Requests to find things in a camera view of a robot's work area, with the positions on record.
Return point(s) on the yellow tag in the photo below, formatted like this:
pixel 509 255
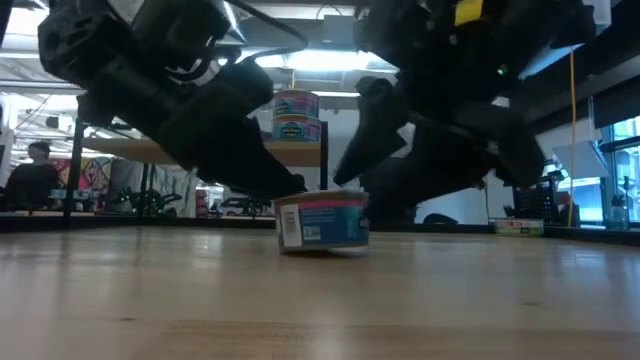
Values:
pixel 470 10

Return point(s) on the blue label tuna can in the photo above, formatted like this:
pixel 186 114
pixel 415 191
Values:
pixel 296 129
pixel 325 225
pixel 296 103

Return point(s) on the black background robot arm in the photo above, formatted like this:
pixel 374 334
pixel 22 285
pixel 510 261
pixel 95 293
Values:
pixel 145 202

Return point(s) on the black mesh crate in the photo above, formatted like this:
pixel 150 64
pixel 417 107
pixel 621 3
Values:
pixel 537 200

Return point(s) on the green label tuna can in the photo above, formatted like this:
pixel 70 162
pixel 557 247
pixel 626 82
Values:
pixel 520 228

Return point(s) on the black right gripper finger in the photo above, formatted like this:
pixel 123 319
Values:
pixel 450 160
pixel 380 130

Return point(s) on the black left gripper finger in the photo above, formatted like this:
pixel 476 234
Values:
pixel 265 150
pixel 225 160

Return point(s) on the black dome-shaped cap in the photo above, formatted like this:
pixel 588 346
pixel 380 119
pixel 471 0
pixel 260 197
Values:
pixel 440 219

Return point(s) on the large ceiling light panel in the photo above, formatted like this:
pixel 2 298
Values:
pixel 325 60

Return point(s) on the white cloth cover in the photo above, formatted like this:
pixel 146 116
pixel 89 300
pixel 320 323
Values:
pixel 175 197

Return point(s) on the silver air duct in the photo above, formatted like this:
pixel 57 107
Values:
pixel 235 25

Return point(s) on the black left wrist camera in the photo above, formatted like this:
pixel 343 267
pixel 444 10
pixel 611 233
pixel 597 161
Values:
pixel 185 25

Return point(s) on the ceiling light tube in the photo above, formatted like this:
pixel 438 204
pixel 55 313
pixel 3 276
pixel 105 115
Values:
pixel 340 94

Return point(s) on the grey ventilation unit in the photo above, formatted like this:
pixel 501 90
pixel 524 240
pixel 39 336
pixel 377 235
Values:
pixel 325 32

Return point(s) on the black metal table frame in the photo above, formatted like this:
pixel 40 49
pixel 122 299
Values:
pixel 150 222

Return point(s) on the colourful wall poster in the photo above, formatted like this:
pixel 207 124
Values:
pixel 95 175

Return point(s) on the clear bottle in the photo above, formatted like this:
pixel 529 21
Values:
pixel 620 212

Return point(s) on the white angled panel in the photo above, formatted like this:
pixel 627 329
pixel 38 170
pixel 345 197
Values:
pixel 582 160

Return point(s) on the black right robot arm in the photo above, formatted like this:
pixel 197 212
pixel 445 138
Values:
pixel 550 20

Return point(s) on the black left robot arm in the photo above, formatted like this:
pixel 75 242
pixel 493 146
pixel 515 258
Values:
pixel 75 40

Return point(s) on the person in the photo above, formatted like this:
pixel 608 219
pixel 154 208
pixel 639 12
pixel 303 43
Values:
pixel 30 180

